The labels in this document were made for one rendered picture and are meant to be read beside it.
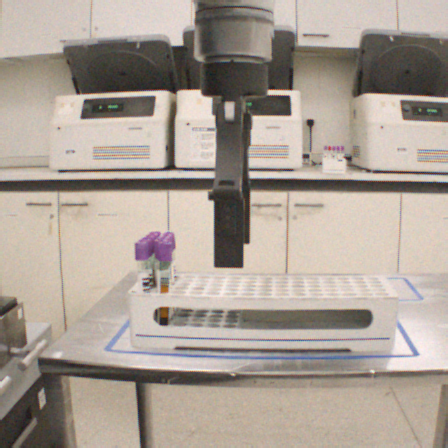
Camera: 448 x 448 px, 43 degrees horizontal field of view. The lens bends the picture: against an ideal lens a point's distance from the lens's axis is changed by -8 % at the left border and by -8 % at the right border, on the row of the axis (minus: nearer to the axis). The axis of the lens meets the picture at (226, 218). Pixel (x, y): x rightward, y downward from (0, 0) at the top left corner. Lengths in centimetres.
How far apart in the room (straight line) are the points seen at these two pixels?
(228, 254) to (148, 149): 205
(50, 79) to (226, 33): 284
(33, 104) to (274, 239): 162
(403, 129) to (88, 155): 140
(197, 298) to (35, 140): 286
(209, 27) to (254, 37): 5
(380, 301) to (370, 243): 203
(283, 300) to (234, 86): 23
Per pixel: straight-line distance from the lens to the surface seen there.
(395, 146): 267
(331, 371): 61
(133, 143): 264
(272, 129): 260
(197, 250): 264
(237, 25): 64
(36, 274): 285
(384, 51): 295
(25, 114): 348
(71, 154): 273
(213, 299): 64
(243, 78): 64
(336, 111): 325
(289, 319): 75
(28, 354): 85
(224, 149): 59
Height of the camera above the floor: 105
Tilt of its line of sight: 8 degrees down
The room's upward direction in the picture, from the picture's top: straight up
